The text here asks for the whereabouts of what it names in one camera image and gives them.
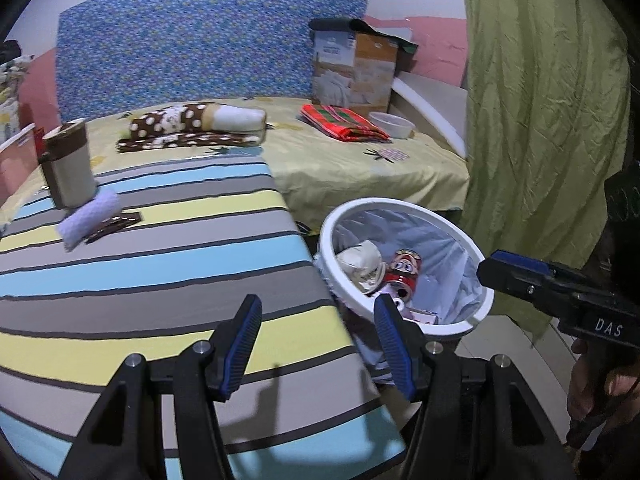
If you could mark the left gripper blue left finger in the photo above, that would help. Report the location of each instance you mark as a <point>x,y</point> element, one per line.
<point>233,342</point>

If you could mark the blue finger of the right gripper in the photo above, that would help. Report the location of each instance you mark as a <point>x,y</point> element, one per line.
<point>508,262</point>
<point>519,285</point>

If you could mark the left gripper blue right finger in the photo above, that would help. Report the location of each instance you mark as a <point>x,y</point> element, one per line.
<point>402,343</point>

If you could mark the red cartoon can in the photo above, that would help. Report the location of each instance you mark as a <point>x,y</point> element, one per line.
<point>402,273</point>

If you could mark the beige paper bag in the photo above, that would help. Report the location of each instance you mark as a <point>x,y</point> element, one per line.
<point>363,264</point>

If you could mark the brown snack wrapper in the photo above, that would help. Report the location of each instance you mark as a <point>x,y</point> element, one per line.
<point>115,224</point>

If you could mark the pink milk carton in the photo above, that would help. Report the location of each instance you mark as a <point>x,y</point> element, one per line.
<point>407,311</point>

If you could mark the grey trash bag liner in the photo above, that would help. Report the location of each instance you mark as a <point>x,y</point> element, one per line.
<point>425,259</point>

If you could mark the person right hand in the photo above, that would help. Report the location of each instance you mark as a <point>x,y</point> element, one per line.
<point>583,388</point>

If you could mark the striped table cloth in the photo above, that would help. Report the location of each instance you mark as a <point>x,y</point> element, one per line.
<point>212,230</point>

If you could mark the green curtain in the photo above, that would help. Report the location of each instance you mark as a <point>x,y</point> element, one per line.
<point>546,124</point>

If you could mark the yellow bed sheet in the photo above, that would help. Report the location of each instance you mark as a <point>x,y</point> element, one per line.
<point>297,168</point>

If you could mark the white plastic bowl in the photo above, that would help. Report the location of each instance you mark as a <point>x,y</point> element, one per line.
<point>394,126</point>

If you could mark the brown polka dot blanket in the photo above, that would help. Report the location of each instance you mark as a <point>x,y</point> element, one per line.
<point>195,124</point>

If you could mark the red plaid folded cloth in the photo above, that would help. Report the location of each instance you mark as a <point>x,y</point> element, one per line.
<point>342,124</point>

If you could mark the brown white mug tumbler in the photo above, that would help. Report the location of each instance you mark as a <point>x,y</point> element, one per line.
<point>65,163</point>

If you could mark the bedding cardboard box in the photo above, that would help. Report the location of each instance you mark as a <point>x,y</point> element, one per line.
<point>354,64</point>

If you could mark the pink storage box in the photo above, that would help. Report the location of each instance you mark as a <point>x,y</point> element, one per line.
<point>19,159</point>

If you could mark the blue patterned headboard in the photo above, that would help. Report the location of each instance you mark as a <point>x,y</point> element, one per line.
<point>117,55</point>

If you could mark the pineapple print bedding pile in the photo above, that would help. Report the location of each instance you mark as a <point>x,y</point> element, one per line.
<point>12,74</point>

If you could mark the black bag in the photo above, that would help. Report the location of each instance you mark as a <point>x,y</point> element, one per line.
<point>9,50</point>

